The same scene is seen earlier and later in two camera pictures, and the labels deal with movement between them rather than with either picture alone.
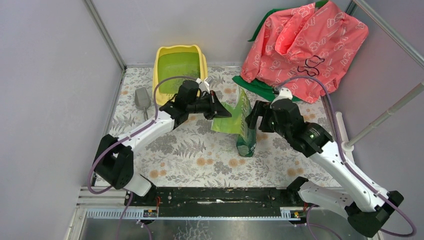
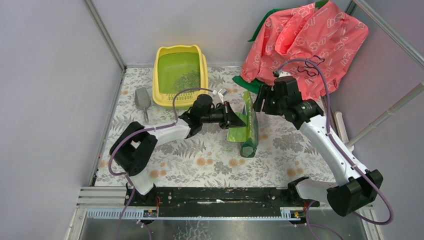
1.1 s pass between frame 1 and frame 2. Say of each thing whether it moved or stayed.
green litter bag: moved
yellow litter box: stayed
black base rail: stayed
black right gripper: moved
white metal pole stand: stayed
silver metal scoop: stayed
